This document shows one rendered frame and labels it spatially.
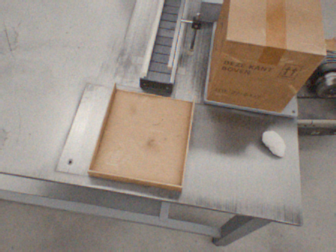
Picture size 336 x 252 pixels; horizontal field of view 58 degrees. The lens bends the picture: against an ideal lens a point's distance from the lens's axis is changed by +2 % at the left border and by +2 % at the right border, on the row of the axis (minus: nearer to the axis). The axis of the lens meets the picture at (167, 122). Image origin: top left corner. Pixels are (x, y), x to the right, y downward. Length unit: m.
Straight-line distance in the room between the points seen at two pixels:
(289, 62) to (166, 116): 0.38
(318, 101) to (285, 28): 1.14
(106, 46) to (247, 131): 0.57
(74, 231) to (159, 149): 0.93
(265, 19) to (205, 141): 0.37
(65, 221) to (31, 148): 0.84
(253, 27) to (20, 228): 1.46
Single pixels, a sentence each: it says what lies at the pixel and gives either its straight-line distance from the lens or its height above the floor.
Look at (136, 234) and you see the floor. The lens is 1.67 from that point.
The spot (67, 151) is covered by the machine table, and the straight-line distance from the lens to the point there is 0.92.
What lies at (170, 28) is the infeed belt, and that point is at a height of 0.88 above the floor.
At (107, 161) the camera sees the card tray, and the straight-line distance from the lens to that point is 0.88.
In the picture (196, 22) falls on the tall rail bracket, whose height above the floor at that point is 0.97.
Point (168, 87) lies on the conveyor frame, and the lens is 0.98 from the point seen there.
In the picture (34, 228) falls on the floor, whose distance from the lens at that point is 1.77.
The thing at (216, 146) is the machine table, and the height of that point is 0.83.
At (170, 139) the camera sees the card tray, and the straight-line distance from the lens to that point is 0.91.
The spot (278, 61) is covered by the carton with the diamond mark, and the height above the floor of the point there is 1.07.
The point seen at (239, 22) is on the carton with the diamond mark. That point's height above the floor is 1.12.
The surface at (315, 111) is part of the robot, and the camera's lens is 1.90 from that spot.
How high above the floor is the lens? 1.65
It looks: 61 degrees down
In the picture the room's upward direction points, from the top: 8 degrees clockwise
